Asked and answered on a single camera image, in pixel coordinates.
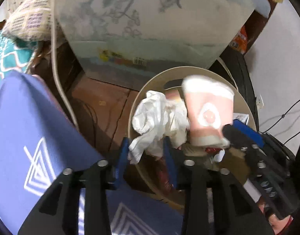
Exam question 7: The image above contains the white cable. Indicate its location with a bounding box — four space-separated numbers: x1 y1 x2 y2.
50 0 80 130

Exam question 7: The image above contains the blue patterned bed blanket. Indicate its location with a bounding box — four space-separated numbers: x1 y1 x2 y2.
0 71 182 234

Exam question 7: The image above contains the teal white patterned quilt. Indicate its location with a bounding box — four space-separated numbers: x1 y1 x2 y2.
0 31 39 84

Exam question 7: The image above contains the grey patterned pillow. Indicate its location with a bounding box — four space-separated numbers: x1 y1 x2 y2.
2 0 52 42

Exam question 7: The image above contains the white tissue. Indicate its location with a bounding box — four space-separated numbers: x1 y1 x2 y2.
128 89 189 165

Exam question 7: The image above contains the clear plastic storage box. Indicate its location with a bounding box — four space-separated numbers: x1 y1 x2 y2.
50 0 271 90

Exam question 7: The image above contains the beige round trash bin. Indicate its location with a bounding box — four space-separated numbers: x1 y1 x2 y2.
129 66 257 210

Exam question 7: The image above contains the pink white paper cup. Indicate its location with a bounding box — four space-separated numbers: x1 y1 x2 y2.
182 75 234 149

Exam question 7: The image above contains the black cable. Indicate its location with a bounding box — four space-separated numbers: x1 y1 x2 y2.
258 95 300 148

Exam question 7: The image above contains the person right hand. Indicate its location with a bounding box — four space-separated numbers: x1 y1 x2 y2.
257 196 293 234

